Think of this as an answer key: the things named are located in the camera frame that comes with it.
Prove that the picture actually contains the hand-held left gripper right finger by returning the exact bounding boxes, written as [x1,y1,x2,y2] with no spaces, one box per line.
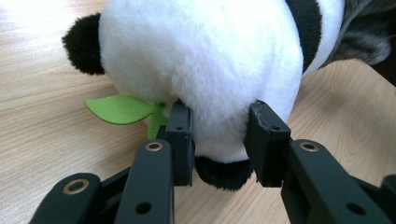
[243,99,292,189]

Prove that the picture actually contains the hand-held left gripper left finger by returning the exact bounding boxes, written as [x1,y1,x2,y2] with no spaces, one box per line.
[163,99,196,188]

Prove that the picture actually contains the panda plush toy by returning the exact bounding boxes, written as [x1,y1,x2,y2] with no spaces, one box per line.
[61,0,347,192]

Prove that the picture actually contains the gray towel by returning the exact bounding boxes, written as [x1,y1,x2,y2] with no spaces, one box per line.
[319,0,396,68]

